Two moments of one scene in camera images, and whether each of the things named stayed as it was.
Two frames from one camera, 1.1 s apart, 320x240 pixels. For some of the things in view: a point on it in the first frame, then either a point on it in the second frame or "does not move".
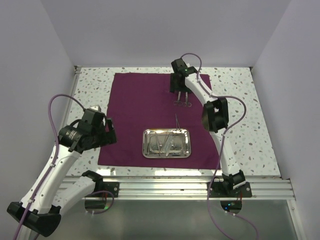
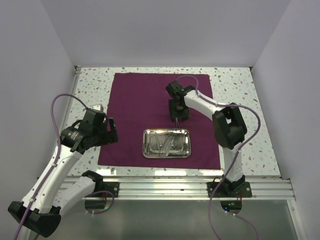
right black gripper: x=174 y=85 -> x=184 y=115
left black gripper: x=109 y=137 does not move
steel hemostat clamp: x=177 y=122 does not move
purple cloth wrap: x=143 y=101 does not move
